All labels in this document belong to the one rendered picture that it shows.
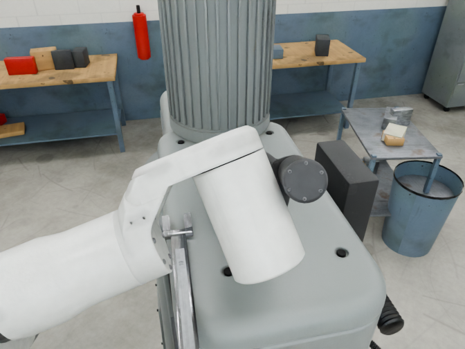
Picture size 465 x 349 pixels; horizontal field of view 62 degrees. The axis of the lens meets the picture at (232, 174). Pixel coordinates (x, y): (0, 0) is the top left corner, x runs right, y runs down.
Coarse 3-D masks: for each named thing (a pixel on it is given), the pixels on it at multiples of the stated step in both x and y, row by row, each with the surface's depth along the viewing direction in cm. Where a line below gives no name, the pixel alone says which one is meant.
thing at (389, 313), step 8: (384, 304) 52; (392, 304) 52; (384, 312) 51; (392, 312) 51; (384, 320) 50; (392, 320) 50; (400, 320) 50; (384, 328) 50; (392, 328) 51; (400, 328) 51
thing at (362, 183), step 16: (320, 144) 103; (336, 144) 103; (320, 160) 103; (336, 160) 96; (352, 160) 96; (336, 176) 94; (352, 176) 91; (368, 176) 91; (336, 192) 95; (352, 192) 90; (368, 192) 91; (352, 208) 93; (368, 208) 94; (352, 224) 96
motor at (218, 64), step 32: (160, 0) 61; (192, 0) 56; (224, 0) 56; (256, 0) 58; (192, 32) 59; (224, 32) 59; (256, 32) 61; (192, 64) 62; (224, 64) 62; (256, 64) 63; (192, 96) 66; (224, 96) 65; (256, 96) 67; (192, 128) 69; (224, 128) 68; (256, 128) 71
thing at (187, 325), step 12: (168, 216) 53; (168, 228) 51; (180, 240) 49; (180, 252) 47; (180, 264) 46; (180, 276) 44; (180, 288) 43; (180, 300) 41; (192, 300) 42; (180, 312) 40; (192, 312) 40; (180, 324) 39; (192, 324) 39; (180, 336) 38; (192, 336) 38; (180, 348) 37; (192, 348) 37
